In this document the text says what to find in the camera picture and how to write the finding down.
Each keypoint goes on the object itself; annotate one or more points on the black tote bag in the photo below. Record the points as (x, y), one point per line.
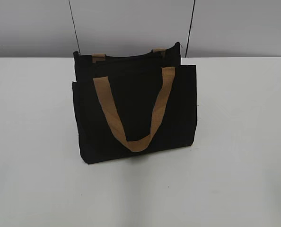
(96, 141)

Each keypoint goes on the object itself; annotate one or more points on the tan front bag handle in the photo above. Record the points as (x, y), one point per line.
(134, 104)

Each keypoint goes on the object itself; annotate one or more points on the tan bag handle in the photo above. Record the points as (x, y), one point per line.
(134, 104)
(102, 57)

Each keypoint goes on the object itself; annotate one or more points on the tan rear bag handle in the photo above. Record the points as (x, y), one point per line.
(102, 57)

